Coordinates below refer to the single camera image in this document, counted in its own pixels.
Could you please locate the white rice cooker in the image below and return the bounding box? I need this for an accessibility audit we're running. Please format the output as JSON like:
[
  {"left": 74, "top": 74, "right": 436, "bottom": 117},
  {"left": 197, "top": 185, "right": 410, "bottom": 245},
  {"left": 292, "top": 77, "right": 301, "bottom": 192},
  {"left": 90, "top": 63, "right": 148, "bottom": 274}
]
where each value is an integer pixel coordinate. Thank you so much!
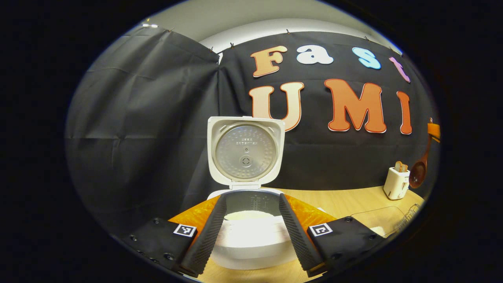
[{"left": 207, "top": 116, "right": 299, "bottom": 270}]

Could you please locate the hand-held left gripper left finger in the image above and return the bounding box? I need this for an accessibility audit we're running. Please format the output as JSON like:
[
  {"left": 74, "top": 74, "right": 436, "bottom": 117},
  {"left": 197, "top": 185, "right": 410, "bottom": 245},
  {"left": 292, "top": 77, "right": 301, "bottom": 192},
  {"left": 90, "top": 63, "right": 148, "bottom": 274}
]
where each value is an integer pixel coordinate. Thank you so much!
[{"left": 122, "top": 195, "right": 228, "bottom": 277}]

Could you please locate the black backdrop cloth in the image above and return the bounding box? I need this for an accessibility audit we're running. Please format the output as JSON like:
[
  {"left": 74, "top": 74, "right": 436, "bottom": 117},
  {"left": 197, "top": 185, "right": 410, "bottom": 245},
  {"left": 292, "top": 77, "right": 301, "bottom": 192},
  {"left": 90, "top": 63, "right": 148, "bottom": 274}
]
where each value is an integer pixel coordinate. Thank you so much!
[{"left": 65, "top": 26, "right": 441, "bottom": 236}]

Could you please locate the white rice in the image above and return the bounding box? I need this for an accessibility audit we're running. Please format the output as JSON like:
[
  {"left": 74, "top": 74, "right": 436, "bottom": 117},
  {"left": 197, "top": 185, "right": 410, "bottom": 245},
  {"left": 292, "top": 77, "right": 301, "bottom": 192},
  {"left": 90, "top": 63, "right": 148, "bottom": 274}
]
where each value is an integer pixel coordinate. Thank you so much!
[{"left": 224, "top": 211, "right": 274, "bottom": 221}]

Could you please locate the white toaster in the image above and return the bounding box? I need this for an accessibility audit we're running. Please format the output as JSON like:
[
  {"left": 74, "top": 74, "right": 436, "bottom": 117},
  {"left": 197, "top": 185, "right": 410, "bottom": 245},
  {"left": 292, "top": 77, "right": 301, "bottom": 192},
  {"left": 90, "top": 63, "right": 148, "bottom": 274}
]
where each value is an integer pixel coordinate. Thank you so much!
[{"left": 383, "top": 167, "right": 410, "bottom": 200}]

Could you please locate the clear plastic container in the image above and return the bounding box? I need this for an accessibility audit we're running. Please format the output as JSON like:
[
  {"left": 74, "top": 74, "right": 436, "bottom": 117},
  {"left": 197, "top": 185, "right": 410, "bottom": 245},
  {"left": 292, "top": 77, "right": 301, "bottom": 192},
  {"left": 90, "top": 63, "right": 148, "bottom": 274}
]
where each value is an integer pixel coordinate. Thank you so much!
[{"left": 350, "top": 206, "right": 409, "bottom": 239}]

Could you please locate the brown wooden spoon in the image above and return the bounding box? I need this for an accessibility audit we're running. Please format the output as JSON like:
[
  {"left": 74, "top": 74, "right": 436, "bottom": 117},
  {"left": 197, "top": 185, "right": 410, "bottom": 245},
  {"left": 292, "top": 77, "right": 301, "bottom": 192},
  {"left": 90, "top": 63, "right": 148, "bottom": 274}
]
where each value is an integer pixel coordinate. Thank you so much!
[{"left": 409, "top": 136, "right": 433, "bottom": 189}]

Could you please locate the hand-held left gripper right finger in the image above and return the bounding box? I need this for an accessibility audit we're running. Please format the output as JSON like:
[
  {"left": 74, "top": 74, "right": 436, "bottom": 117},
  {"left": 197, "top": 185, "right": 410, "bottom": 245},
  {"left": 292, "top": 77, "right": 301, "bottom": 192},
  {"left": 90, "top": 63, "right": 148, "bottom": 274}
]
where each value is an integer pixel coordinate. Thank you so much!
[{"left": 278, "top": 193, "right": 387, "bottom": 277}]

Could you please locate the wire chopstick holder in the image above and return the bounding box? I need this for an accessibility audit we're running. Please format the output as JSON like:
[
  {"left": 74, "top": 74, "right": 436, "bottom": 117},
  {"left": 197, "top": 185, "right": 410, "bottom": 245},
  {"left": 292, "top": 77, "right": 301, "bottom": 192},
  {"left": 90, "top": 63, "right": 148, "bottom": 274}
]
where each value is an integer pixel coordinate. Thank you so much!
[{"left": 394, "top": 203, "right": 421, "bottom": 233}]

